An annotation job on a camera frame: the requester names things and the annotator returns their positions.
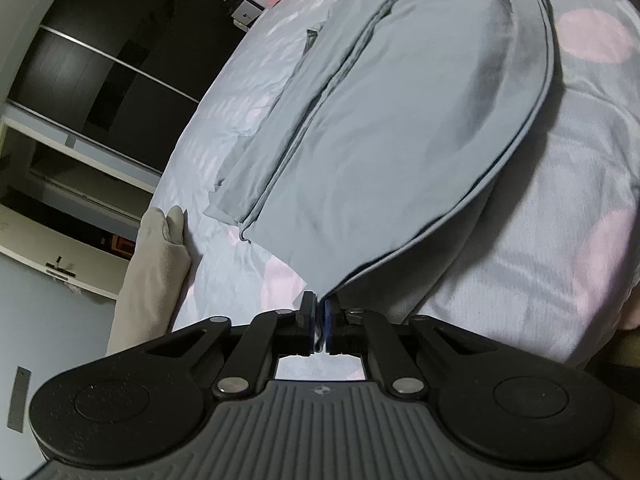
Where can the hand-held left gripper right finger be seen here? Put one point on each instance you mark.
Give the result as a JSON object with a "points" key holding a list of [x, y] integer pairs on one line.
{"points": [[330, 321]]}

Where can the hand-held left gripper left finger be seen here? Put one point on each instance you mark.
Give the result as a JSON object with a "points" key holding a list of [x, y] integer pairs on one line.
{"points": [[311, 321]]}

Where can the grey garment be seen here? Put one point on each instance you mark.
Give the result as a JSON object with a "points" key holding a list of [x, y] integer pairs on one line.
{"points": [[400, 125]]}

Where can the folded beige cloth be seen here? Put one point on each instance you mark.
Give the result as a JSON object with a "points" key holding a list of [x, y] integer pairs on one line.
{"points": [[155, 280]]}

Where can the white striped nightstand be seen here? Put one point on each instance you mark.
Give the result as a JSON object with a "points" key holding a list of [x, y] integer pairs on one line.
{"points": [[252, 7]]}

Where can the black sliding-door wardrobe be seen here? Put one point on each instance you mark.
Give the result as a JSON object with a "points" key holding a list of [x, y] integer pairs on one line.
{"points": [[115, 65]]}

